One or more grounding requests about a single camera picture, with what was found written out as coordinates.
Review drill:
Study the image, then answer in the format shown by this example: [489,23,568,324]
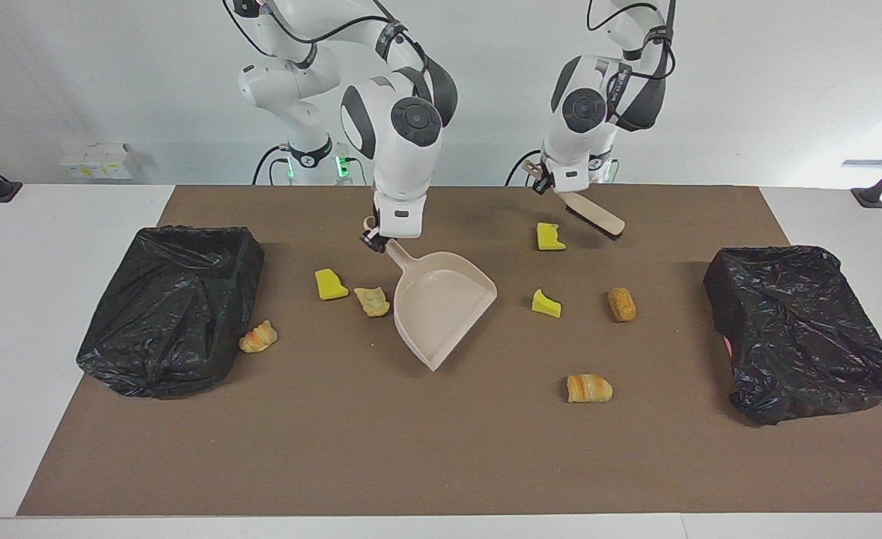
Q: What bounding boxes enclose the notched yellow sponge piece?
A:
[536,222,568,252]

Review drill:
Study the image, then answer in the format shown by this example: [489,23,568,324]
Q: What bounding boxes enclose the beige hand brush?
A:
[557,191,627,241]

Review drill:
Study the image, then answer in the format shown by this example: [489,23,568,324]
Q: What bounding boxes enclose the beige plastic dustpan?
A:
[364,216,499,373]

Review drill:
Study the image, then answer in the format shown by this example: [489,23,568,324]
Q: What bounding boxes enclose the yellow green sponge wedge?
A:
[531,288,563,319]

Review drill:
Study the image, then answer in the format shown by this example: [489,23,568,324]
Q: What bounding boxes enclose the brown oval bread roll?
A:
[607,287,638,323]

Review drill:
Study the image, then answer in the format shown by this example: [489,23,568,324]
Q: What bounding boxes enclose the striped orange croissant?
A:
[566,373,614,404]

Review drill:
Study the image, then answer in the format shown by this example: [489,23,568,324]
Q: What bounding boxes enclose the black bag lined bin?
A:
[76,225,267,399]
[703,245,882,426]

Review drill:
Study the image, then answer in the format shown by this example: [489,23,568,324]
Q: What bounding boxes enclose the pale flaky pastry piece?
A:
[353,286,392,317]

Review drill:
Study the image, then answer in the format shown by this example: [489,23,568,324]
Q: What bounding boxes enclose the plain yellow sponge piece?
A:
[314,268,350,302]

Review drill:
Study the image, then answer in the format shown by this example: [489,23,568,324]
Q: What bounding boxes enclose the small curled croissant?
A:
[238,320,279,354]

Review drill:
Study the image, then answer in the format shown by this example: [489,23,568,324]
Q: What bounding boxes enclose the brown table mat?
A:
[16,185,882,517]

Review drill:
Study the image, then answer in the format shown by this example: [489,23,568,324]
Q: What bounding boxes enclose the black base cable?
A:
[506,148,545,186]
[252,144,367,186]

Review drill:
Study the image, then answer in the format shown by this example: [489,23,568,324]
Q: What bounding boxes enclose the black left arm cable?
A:
[587,0,678,133]

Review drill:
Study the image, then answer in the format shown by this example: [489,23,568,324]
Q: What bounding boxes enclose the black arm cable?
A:
[220,0,431,85]
[587,0,678,133]

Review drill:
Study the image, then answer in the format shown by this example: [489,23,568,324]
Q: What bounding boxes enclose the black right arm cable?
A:
[220,0,431,85]

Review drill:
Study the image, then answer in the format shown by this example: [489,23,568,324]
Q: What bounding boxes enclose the white wall socket box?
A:
[61,144,135,180]

